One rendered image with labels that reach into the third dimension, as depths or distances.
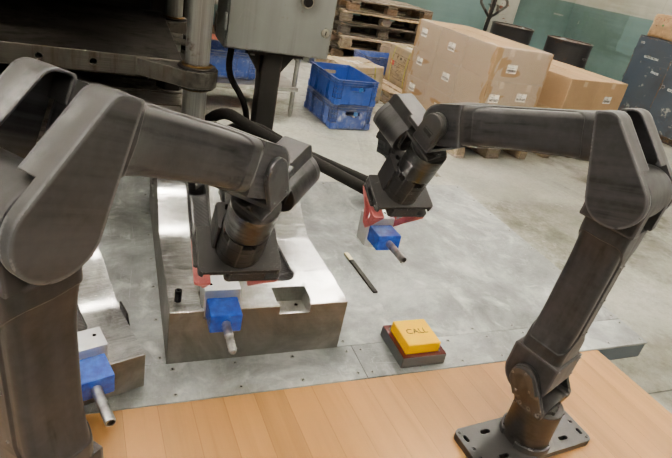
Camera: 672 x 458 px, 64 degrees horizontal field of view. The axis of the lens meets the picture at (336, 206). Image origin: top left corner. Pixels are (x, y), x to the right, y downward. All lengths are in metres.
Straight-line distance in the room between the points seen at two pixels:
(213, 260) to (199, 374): 0.20
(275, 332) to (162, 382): 0.17
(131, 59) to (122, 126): 1.09
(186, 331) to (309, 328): 0.18
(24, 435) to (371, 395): 0.49
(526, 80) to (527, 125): 4.04
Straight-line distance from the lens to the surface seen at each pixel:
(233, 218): 0.59
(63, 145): 0.34
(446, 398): 0.86
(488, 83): 4.50
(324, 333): 0.85
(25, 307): 0.38
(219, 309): 0.74
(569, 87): 5.19
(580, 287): 0.70
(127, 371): 0.76
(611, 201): 0.64
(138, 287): 0.96
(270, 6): 1.52
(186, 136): 0.43
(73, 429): 0.49
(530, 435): 0.81
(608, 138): 0.63
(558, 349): 0.73
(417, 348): 0.88
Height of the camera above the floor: 1.36
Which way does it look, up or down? 25 degrees down
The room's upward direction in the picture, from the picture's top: 12 degrees clockwise
